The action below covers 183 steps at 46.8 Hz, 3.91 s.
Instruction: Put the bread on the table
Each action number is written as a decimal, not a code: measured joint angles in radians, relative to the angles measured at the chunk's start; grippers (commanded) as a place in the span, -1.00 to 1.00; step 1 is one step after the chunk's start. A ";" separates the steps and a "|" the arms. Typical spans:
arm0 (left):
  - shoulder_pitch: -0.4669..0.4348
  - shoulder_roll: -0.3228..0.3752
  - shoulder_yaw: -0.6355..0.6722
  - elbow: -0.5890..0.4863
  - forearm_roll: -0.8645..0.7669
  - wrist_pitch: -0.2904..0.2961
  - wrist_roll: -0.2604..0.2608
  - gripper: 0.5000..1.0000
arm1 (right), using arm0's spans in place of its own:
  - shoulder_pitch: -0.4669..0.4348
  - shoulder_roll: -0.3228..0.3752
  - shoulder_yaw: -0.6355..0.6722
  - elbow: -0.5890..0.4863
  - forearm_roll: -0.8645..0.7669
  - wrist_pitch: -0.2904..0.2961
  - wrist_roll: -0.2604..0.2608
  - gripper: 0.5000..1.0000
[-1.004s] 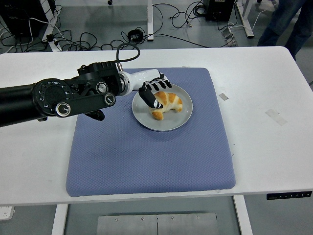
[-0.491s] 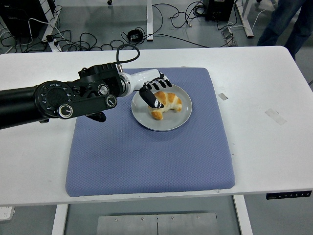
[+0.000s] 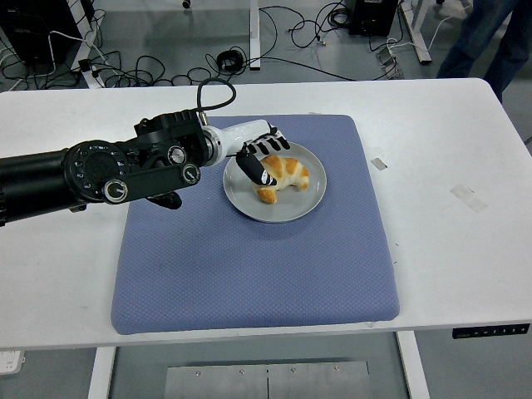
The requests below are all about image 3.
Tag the blue quilted mat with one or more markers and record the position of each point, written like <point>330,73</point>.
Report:
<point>232,274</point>

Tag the white table leg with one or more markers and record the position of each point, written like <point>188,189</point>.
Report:
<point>413,370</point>
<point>101,374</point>

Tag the large black computer case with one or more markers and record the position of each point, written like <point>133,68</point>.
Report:
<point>37,29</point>

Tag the grey floor pedal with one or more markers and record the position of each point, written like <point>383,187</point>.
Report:
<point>394,71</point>
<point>385,56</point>

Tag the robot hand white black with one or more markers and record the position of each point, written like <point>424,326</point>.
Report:
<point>245,133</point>

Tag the grey round plate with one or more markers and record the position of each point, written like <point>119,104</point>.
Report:
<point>287,208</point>

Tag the small clear tape piece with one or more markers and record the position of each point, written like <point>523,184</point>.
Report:
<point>379,164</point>

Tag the large clear tape piece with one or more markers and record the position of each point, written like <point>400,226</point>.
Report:
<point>469,198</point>

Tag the person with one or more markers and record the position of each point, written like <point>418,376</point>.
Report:
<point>478,41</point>

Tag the white desk frame leg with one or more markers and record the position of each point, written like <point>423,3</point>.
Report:
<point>417,33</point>
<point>254,33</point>
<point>85,29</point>

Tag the white wall power socket strip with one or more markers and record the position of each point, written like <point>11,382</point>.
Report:
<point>10,361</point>

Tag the small black computer case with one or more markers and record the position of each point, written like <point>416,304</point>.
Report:
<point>374,16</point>

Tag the black table control panel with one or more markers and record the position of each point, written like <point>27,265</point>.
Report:
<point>490,331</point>

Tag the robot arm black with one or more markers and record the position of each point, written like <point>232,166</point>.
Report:
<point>95,170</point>

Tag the croissant bread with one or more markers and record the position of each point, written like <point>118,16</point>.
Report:
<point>291,172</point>

